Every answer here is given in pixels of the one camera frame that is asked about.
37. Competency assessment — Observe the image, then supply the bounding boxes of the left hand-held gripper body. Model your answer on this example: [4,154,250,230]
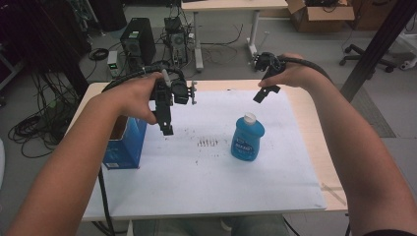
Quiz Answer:
[149,69,199,113]

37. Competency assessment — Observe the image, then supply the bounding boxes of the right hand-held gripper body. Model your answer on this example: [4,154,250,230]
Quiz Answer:
[254,51,287,82]

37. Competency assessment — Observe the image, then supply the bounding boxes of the blue bottle with white cap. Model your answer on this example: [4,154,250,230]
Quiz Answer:
[230,112,266,162]

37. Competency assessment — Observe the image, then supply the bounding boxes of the blue cardboard box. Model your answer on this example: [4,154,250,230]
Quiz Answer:
[102,115,149,170]

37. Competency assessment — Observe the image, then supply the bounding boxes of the person's right hand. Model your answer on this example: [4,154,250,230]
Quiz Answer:
[258,52,325,91]

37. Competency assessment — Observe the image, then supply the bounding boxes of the person's left hand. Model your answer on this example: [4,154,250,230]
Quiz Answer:
[104,72,164,126]

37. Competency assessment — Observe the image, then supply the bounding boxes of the open computer case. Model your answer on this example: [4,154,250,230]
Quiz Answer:
[163,16,190,67]

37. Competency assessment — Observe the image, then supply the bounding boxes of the black computer tower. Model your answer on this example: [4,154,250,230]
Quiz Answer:
[119,17,157,68]

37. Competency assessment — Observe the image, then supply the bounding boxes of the white desk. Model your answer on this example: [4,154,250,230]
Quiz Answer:
[180,0,289,74]

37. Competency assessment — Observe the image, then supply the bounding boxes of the open brown cardboard box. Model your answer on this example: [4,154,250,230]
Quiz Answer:
[285,0,356,33]

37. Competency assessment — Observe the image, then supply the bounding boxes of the white table mat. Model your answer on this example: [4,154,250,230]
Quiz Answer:
[83,88,328,220]

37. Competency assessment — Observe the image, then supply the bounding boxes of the small white device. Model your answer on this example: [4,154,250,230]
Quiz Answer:
[106,49,120,79]

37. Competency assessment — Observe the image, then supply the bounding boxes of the black office chair base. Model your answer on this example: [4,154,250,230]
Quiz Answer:
[338,43,397,74]

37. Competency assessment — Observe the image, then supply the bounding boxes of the grey floor mat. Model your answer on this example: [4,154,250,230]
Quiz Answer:
[337,83,397,139]

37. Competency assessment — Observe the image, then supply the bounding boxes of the black bin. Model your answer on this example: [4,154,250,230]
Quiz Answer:
[88,0,128,32]

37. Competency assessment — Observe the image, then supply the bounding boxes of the brown cabinet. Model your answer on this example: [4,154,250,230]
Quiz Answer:
[347,0,399,32]

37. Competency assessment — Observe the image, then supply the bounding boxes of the clear tape strip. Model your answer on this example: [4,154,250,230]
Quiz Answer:
[320,181,348,207]

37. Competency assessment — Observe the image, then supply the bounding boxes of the right hand-held gripper black cable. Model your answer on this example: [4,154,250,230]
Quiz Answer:
[278,55,352,236]

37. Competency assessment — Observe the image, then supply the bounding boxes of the small coiled black cable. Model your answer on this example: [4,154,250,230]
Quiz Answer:
[88,47,110,62]

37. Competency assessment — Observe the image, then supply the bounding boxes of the black metal post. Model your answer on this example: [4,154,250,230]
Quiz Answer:
[338,0,417,103]

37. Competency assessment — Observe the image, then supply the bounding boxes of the bundle of black floor cables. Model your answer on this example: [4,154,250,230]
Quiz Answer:
[7,72,80,159]

